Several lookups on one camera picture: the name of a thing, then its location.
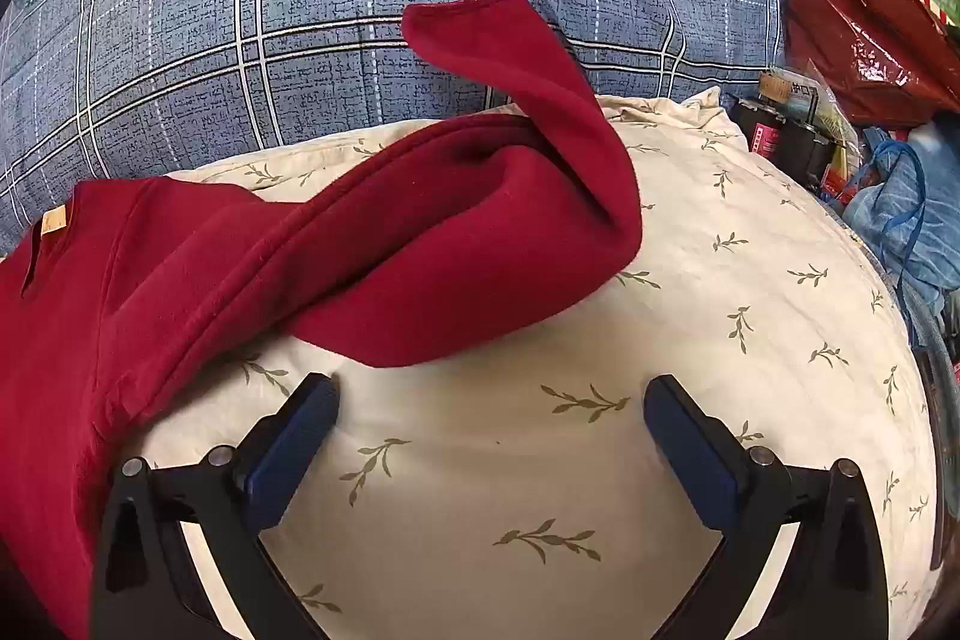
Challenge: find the red plastic bag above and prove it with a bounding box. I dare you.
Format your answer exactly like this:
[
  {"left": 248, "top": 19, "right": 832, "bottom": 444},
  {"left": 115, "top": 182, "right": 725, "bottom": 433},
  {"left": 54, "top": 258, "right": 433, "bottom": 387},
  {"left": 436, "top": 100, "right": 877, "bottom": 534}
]
[{"left": 784, "top": 0, "right": 960, "bottom": 127}]

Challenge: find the black box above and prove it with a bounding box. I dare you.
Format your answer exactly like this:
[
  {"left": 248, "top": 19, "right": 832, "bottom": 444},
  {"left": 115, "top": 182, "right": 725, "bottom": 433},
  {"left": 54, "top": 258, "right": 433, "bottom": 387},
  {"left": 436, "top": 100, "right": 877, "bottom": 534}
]
[{"left": 731, "top": 92, "right": 837, "bottom": 187}]

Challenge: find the red knit garment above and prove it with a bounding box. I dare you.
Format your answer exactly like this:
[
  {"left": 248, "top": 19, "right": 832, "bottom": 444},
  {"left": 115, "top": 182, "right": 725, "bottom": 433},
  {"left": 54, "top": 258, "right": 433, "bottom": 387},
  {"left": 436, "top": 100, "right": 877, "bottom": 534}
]
[{"left": 0, "top": 0, "right": 646, "bottom": 640}]

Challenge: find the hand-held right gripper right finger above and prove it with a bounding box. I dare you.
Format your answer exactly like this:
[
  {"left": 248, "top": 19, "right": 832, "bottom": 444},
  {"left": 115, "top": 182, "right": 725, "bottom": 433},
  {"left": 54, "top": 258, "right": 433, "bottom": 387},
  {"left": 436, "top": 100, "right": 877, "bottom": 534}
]
[{"left": 643, "top": 374, "right": 890, "bottom": 640}]

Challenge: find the printed paper packet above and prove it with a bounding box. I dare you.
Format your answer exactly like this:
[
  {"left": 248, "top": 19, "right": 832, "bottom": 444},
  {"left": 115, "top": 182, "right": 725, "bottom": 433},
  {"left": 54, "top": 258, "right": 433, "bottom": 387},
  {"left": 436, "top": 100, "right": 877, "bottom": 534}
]
[{"left": 757, "top": 68, "right": 860, "bottom": 161}]

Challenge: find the blue plastic bag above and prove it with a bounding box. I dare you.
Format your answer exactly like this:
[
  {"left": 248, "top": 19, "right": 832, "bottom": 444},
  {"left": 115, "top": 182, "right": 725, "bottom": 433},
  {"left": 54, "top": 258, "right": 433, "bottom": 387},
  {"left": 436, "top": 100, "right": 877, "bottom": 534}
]
[{"left": 844, "top": 119, "right": 960, "bottom": 311}]

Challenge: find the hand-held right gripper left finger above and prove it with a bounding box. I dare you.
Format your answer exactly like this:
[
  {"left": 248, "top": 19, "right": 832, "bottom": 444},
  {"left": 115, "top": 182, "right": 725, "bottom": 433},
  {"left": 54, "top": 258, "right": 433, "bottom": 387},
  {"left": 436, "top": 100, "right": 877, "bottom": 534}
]
[{"left": 90, "top": 372, "right": 342, "bottom": 640}]

